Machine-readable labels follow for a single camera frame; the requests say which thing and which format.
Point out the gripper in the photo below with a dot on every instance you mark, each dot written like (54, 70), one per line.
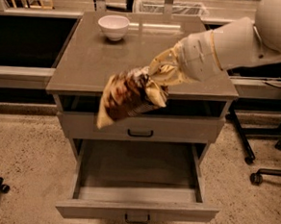
(196, 57)

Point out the brown chip bag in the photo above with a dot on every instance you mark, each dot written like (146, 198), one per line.
(128, 94)

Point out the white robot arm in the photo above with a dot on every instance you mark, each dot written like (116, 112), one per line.
(243, 43)

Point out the grey drawer cabinet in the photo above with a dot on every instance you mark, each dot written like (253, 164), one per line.
(194, 113)

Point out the open middle drawer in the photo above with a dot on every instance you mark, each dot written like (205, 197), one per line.
(114, 178)

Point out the white ceramic bowl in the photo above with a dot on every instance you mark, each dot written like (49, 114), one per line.
(114, 27)

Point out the black stand leg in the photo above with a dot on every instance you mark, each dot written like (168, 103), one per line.
(248, 152)

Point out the black caster leg right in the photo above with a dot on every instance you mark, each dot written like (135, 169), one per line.
(257, 177)

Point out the wire mesh basket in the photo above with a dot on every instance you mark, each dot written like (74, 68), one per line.
(177, 8)

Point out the black top drawer handle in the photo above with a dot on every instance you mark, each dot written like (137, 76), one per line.
(133, 133)

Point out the black drawer handle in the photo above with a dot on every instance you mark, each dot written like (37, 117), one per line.
(133, 219)
(133, 133)

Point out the black middle drawer handle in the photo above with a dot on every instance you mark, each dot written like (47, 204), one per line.
(133, 219)

